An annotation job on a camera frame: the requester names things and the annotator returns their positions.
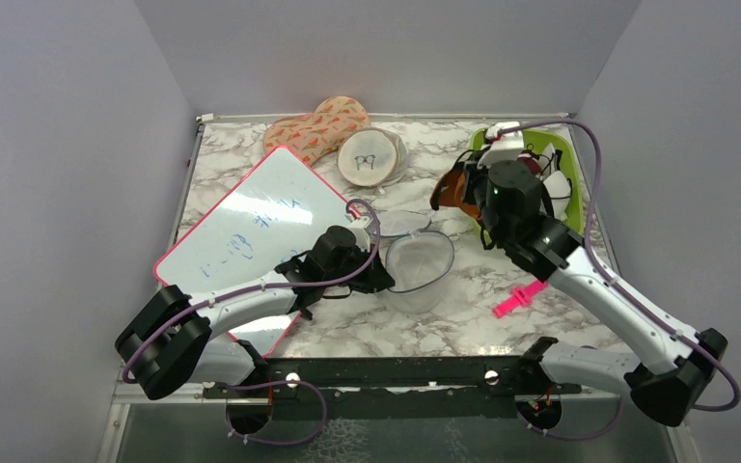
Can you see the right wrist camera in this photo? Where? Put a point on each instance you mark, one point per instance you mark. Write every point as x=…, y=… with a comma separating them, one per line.
x=501, y=147

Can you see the maroon bra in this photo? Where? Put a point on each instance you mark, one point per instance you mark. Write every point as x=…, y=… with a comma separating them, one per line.
x=532, y=161

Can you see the orange patterned pouch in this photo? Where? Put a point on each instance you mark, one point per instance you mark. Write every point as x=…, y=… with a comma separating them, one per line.
x=313, y=135

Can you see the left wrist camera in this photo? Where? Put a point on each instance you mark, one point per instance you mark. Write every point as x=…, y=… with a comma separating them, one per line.
x=361, y=228

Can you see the grey mesh laundry bag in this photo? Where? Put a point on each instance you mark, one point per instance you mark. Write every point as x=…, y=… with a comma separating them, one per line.
x=418, y=258

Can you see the orange bra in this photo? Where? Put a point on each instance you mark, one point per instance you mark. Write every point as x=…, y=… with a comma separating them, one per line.
x=449, y=192

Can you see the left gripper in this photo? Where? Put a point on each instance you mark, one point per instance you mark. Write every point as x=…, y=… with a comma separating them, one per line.
x=376, y=279

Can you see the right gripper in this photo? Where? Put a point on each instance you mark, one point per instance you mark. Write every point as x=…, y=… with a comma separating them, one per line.
x=474, y=174

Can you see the black and white bra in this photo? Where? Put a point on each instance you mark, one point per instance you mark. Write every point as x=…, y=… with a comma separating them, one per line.
x=557, y=184

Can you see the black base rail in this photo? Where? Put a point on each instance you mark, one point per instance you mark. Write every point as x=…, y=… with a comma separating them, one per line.
x=380, y=388

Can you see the pink plastic clip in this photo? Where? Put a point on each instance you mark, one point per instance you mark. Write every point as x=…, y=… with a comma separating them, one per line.
x=521, y=296

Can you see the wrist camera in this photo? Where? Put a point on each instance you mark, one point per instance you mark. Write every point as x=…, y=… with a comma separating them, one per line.
x=361, y=228
x=501, y=147

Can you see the pink framed whiteboard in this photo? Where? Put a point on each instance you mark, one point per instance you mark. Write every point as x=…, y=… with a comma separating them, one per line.
x=278, y=210

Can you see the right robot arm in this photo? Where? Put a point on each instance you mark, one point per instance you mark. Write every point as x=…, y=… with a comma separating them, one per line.
x=672, y=362

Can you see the green plastic basin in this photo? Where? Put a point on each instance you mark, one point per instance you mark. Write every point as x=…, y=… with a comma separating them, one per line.
x=540, y=138

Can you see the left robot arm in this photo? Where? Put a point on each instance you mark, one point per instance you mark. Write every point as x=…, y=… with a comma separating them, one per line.
x=164, y=346

